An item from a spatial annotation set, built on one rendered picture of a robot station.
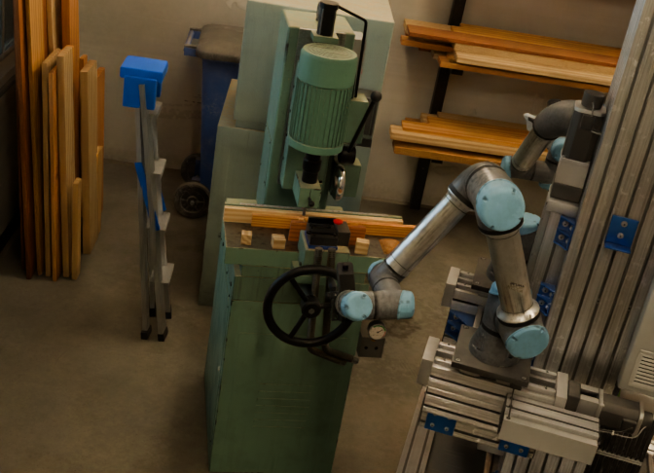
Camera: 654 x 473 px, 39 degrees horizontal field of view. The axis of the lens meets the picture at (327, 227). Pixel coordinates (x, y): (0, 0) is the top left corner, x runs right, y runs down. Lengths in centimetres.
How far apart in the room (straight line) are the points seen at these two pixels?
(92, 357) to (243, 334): 102
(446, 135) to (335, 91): 226
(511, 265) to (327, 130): 76
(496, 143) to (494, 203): 277
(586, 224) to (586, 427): 57
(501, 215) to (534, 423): 68
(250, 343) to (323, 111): 81
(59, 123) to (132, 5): 138
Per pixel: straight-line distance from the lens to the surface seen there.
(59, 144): 418
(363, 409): 383
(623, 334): 291
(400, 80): 537
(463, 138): 505
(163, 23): 534
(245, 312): 304
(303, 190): 297
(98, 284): 442
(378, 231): 313
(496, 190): 232
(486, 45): 489
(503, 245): 241
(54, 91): 408
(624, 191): 272
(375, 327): 306
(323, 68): 280
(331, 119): 286
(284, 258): 294
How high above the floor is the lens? 227
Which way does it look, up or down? 26 degrees down
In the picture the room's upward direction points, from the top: 10 degrees clockwise
